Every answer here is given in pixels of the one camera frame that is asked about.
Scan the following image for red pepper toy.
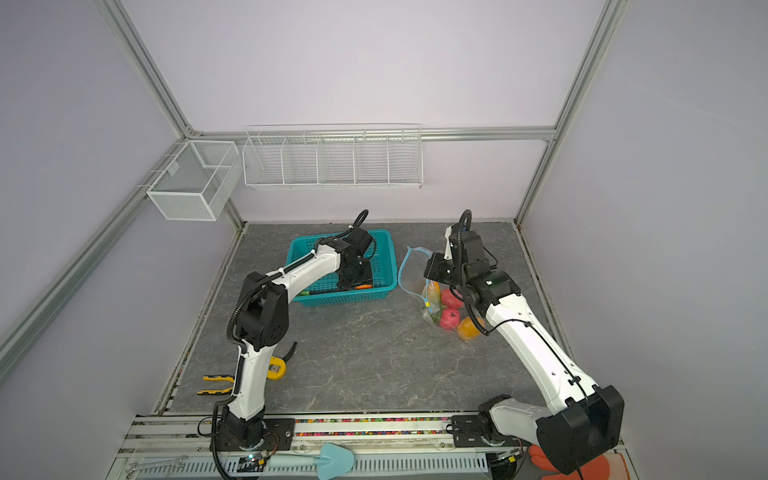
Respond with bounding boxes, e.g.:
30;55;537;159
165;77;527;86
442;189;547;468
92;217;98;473
441;289;464;309

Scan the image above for clear zip top bag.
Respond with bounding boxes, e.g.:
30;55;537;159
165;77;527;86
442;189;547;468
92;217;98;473
397;247;481;342

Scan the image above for pink dragon fruit toy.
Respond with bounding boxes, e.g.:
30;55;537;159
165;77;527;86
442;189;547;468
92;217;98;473
438;307;461;330

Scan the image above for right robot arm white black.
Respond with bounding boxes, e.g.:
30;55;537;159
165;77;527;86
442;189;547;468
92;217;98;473
424;210;625;475

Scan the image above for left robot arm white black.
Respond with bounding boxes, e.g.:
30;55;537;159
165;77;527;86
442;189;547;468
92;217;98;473
211;210;373;450

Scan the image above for orange gloved hand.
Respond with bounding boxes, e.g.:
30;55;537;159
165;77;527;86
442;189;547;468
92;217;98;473
528;445;611;480

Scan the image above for teal plastic basket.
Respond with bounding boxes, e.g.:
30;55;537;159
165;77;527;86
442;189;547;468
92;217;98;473
292;229;397;307

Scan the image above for yellow tape measure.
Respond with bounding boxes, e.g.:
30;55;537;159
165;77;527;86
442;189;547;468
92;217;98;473
267;342;298;381

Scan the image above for teal silicone spatula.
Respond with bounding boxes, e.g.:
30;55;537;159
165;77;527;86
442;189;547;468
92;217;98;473
267;443;355;480

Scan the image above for silver wrench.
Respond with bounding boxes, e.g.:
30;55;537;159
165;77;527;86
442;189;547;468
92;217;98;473
125;455;189;479

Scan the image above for white wire wall rack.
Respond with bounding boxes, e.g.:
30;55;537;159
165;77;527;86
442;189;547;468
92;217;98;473
241;123;424;189

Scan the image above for yellow handled pliers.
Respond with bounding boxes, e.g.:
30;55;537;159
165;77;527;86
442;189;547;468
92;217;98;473
196;375;235;396

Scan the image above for white mesh wall box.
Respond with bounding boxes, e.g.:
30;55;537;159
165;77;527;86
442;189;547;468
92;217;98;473
147;140;242;221

